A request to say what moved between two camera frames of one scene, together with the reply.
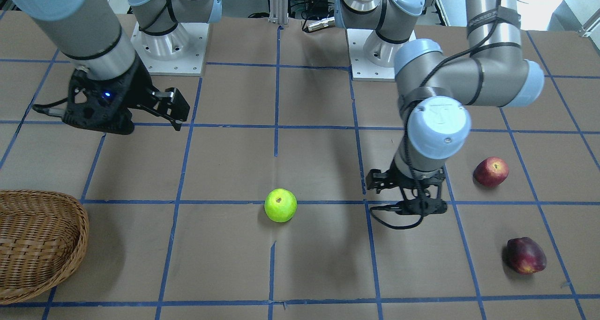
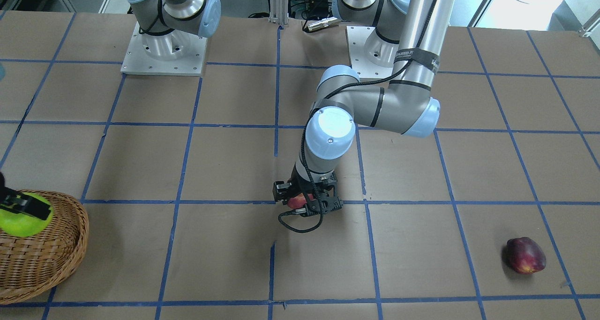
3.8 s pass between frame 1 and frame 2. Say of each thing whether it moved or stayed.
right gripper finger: moved
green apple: moved
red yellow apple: moved
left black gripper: moved
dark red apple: stayed
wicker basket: stayed
